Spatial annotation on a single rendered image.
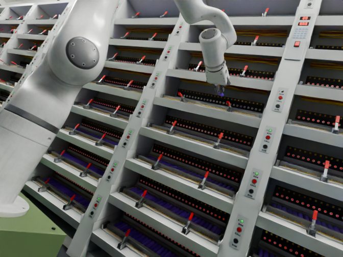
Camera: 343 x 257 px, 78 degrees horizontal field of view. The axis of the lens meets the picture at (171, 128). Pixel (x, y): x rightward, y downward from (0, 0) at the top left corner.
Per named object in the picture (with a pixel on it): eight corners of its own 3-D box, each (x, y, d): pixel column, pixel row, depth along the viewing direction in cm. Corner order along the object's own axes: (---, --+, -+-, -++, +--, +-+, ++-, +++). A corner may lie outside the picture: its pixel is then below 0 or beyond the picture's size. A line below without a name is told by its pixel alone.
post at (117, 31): (9, 204, 138) (128, -6, 178) (3, 198, 142) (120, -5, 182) (38, 205, 155) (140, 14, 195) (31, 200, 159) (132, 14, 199)
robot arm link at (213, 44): (216, 49, 94) (200, 61, 93) (212, 22, 84) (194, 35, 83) (229, 57, 89) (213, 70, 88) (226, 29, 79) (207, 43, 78)
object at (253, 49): (283, 56, 105) (290, 28, 104) (178, 49, 134) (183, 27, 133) (284, 68, 123) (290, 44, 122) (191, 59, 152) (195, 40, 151)
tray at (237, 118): (259, 128, 96) (265, 107, 95) (152, 103, 125) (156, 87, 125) (264, 129, 114) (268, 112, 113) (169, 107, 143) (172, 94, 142)
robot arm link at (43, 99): (2, 107, 42) (68, 20, 49) (4, 110, 57) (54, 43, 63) (60, 135, 48) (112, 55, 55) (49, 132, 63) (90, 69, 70)
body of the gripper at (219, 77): (228, 58, 92) (230, 77, 101) (206, 57, 97) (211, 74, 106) (222, 71, 89) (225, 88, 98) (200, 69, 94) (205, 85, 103)
